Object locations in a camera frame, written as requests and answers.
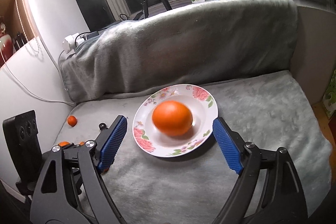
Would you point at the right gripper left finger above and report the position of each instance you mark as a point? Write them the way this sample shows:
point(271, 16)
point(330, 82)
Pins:
point(70, 188)

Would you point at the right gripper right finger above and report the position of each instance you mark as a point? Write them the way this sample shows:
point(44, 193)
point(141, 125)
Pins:
point(268, 188)

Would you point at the small mandarin orange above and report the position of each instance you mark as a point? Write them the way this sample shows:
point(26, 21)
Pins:
point(72, 121)

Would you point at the large orange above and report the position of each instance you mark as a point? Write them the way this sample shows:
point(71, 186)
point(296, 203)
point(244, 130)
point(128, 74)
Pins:
point(172, 118)

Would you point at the floral white plate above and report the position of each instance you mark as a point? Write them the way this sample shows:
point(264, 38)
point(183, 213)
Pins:
point(203, 107)

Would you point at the white power strip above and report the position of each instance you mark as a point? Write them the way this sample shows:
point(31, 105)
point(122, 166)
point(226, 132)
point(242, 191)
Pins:
point(71, 42)

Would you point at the black left camera box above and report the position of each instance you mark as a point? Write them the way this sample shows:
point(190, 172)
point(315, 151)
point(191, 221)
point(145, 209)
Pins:
point(21, 135)

